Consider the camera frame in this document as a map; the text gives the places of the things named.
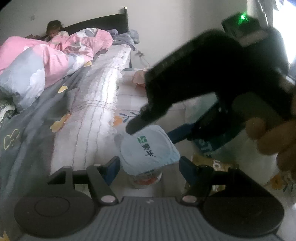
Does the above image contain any yellow flat box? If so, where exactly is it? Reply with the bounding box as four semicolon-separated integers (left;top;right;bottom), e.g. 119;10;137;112
183;153;239;195

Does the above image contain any pink grey duvet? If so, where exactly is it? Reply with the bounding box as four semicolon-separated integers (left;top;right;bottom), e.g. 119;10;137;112
1;28;113;112

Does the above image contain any person's right hand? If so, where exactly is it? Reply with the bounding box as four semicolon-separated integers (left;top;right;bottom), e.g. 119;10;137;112
245;118;295;179

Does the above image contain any green patterned pillow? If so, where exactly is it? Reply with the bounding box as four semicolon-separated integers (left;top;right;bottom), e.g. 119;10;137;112
0;99;16;123

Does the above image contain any dark grey bed sheet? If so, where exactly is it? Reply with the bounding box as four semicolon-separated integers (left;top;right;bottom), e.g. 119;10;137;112
1;45;131;240

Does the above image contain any person lying in bed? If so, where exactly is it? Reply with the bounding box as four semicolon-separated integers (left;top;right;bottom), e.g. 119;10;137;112
45;20;69;42

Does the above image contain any pink wet wipes pack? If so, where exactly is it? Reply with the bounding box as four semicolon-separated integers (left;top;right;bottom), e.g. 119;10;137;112
132;70;146;87

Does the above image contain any blue lidded yogurt cup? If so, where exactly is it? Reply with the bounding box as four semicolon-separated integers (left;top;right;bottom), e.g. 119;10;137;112
115;125;180;189

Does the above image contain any white plastic bag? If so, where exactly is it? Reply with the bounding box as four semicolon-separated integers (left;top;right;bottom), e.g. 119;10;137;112
184;94;279;186

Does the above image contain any black headboard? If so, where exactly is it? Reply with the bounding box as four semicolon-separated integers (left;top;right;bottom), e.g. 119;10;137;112
64;7;128;35

